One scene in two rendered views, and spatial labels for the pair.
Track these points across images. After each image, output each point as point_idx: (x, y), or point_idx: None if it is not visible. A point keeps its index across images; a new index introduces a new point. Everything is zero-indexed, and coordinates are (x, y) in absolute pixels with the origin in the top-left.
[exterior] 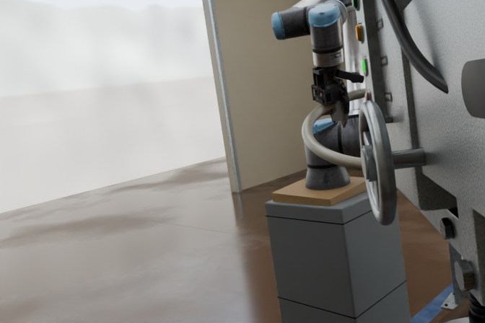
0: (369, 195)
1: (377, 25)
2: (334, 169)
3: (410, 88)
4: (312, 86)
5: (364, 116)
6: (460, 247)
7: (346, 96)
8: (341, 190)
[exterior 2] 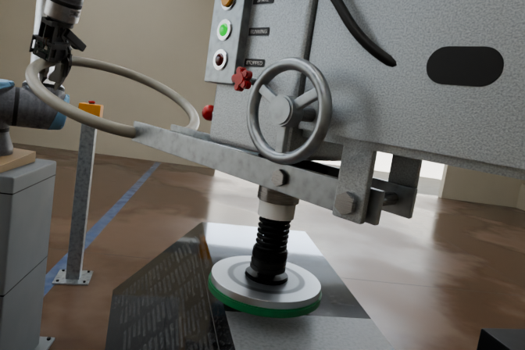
0: (256, 140)
1: None
2: (1, 134)
3: (306, 58)
4: (33, 36)
5: (280, 69)
6: (298, 191)
7: (70, 58)
8: (7, 158)
